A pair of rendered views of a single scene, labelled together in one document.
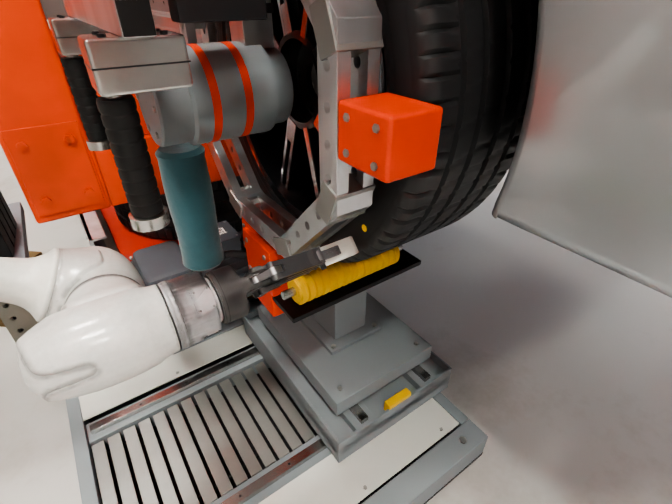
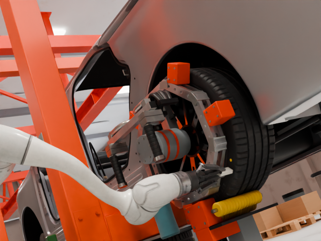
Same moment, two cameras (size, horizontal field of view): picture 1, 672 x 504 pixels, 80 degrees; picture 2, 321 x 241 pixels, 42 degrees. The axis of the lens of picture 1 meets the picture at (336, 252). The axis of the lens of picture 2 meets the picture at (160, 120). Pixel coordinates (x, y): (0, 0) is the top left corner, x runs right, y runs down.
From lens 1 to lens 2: 1.30 m
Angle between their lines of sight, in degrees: 50
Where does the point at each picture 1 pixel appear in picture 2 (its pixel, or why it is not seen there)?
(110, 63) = (148, 115)
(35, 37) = not seen: hidden behind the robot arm
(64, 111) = (94, 202)
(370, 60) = (207, 102)
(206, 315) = (185, 176)
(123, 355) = (165, 181)
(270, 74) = (180, 132)
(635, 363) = not seen: outside the picture
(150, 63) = (155, 115)
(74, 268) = not seen: hidden behind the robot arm
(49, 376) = (146, 186)
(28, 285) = (124, 194)
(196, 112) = (161, 143)
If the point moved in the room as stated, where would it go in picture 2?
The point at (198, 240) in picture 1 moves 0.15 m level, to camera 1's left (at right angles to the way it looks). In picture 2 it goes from (167, 217) to (134, 229)
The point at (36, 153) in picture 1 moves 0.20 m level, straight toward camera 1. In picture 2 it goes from (84, 221) to (102, 209)
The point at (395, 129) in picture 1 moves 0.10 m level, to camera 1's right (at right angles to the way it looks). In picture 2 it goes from (218, 103) to (242, 94)
